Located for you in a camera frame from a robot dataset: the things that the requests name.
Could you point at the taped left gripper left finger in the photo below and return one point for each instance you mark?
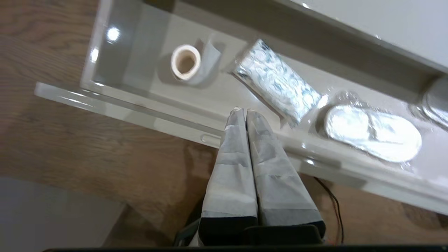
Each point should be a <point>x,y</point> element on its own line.
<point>231,182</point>

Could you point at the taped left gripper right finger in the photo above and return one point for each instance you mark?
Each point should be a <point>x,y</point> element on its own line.
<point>276,189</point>

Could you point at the blue patterned tissue pack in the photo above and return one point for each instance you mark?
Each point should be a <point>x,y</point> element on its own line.
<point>276,80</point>

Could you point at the white glossy drawer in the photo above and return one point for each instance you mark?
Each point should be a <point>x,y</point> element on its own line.
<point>140,105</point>

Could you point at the white slippers in plastic bag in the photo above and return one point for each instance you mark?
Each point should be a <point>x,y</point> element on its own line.
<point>437,105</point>
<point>371,133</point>

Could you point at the grey roll with beige core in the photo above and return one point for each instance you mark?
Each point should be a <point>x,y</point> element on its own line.
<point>210,63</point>

